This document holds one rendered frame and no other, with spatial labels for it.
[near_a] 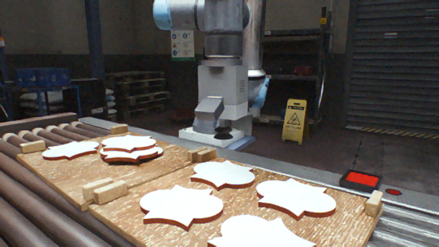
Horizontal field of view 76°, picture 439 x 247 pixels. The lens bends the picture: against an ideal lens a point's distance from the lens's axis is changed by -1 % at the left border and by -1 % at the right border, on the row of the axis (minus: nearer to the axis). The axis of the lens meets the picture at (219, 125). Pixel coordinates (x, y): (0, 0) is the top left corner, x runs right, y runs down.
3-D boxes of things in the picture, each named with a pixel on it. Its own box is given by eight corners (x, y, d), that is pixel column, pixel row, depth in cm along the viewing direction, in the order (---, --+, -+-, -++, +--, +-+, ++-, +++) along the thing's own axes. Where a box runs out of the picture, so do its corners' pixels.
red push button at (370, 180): (349, 176, 69) (350, 171, 68) (377, 183, 65) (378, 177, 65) (343, 185, 64) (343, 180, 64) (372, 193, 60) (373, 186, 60)
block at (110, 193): (123, 191, 56) (121, 179, 56) (128, 195, 55) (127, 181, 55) (93, 203, 52) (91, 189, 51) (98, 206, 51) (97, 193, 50)
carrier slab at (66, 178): (129, 134, 104) (128, 130, 103) (211, 161, 77) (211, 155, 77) (16, 159, 78) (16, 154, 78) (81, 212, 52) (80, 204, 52)
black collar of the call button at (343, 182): (347, 174, 70) (347, 168, 69) (381, 182, 65) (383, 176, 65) (338, 185, 64) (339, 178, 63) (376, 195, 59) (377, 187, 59)
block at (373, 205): (372, 202, 52) (373, 188, 52) (383, 205, 51) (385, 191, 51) (363, 215, 48) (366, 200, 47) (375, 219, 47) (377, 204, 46)
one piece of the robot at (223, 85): (179, 46, 52) (182, 132, 56) (224, 44, 48) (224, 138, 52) (211, 48, 62) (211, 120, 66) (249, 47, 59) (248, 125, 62)
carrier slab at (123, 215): (214, 161, 78) (214, 155, 77) (383, 210, 52) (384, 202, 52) (88, 214, 51) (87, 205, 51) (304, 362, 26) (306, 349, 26)
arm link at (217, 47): (233, 34, 52) (195, 36, 55) (232, 60, 53) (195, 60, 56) (248, 36, 58) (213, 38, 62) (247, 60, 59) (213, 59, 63)
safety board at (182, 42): (171, 61, 636) (170, 17, 615) (194, 61, 607) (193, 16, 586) (170, 61, 635) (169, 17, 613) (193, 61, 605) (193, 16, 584)
